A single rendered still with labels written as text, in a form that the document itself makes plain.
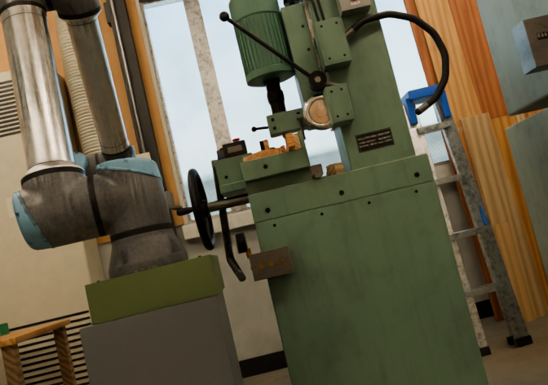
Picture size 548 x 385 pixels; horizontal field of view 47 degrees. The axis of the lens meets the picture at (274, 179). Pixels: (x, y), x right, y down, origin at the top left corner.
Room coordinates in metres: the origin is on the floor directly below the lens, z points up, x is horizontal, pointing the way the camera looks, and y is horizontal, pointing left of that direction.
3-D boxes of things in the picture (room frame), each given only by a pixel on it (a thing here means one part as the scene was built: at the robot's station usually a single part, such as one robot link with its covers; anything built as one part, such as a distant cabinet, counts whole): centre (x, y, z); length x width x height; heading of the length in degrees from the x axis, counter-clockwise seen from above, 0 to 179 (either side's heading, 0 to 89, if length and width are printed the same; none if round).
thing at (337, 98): (2.03, -0.26, 1.02); 0.09 x 0.07 x 0.12; 0
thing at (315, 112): (2.07, -0.20, 1.02); 0.12 x 0.03 x 0.12; 90
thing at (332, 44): (2.04, -0.29, 1.23); 0.09 x 0.08 x 0.15; 90
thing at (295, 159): (2.24, 0.03, 0.87); 0.61 x 0.30 x 0.06; 0
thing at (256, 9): (2.19, -0.07, 1.35); 0.18 x 0.18 x 0.31
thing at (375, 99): (2.19, -0.36, 1.16); 0.22 x 0.22 x 0.72; 0
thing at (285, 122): (2.19, -0.09, 1.03); 0.14 x 0.07 x 0.09; 90
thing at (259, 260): (1.93, 0.07, 0.58); 0.12 x 0.08 x 0.08; 90
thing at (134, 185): (1.54, 0.35, 0.83); 0.17 x 0.15 x 0.18; 100
